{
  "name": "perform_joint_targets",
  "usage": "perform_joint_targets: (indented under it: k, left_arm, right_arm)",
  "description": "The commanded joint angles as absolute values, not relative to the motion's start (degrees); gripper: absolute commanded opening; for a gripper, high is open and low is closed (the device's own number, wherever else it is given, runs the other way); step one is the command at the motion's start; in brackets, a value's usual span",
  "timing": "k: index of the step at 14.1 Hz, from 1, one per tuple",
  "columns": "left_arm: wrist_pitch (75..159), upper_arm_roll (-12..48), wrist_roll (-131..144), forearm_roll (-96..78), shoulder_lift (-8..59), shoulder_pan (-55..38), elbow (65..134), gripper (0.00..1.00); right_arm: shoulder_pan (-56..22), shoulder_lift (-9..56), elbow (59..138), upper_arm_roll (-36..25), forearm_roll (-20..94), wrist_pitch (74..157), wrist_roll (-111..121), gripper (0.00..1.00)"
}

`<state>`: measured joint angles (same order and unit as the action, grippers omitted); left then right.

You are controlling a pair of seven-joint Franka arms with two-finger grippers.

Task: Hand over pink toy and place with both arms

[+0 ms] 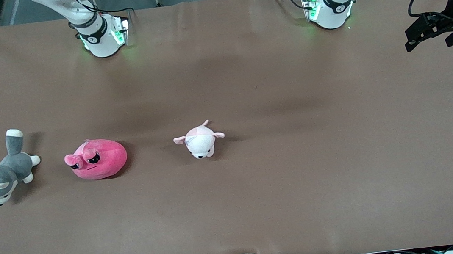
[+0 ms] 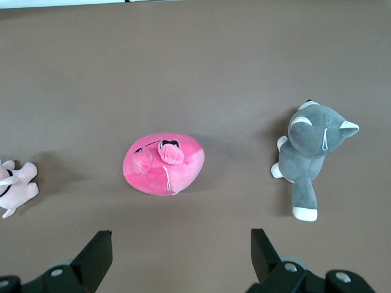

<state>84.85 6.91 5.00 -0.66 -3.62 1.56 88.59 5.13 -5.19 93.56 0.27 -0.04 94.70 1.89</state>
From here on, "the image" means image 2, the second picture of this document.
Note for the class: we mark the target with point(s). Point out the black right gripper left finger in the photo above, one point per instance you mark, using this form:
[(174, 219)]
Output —
[(91, 262)]

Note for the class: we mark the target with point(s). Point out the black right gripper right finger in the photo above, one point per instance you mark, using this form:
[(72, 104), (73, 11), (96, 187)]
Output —
[(265, 262)]

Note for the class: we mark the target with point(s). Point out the bright pink round plush toy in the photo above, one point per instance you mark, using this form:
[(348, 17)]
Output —
[(165, 171)]

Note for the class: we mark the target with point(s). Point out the pale pink pig plush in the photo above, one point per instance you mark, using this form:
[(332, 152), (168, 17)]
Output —
[(16, 186)]

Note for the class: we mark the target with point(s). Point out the grey and white cat plush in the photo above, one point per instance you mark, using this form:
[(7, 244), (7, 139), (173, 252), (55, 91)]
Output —
[(301, 152)]

